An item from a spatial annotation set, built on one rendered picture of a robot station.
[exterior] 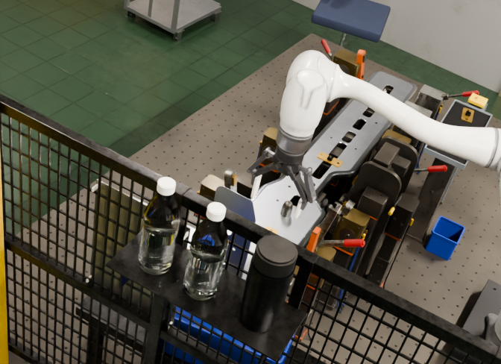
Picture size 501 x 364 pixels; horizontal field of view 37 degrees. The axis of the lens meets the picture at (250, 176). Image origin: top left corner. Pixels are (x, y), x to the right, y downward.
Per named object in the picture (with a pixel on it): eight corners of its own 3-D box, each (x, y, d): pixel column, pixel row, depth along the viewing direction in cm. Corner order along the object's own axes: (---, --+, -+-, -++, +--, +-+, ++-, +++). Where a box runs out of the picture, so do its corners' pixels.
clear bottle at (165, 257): (150, 245, 142) (161, 165, 129) (179, 261, 140) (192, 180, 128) (130, 265, 137) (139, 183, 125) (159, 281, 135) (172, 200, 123)
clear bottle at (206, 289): (194, 269, 139) (210, 189, 127) (224, 285, 137) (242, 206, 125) (176, 290, 134) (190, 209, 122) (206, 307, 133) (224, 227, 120)
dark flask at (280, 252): (248, 296, 136) (268, 226, 125) (284, 315, 134) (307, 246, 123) (229, 322, 131) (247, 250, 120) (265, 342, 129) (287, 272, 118)
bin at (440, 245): (432, 233, 275) (440, 215, 269) (457, 245, 272) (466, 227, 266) (423, 249, 266) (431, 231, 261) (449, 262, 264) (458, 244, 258)
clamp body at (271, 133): (245, 199, 271) (263, 122, 249) (273, 213, 267) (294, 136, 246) (236, 209, 266) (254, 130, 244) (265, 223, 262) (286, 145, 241)
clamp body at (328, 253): (288, 318, 230) (315, 238, 208) (317, 334, 228) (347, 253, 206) (279, 333, 226) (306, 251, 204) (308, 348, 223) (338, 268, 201)
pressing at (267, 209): (370, 67, 303) (371, 64, 302) (421, 89, 297) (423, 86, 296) (193, 261, 202) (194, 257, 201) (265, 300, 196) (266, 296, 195)
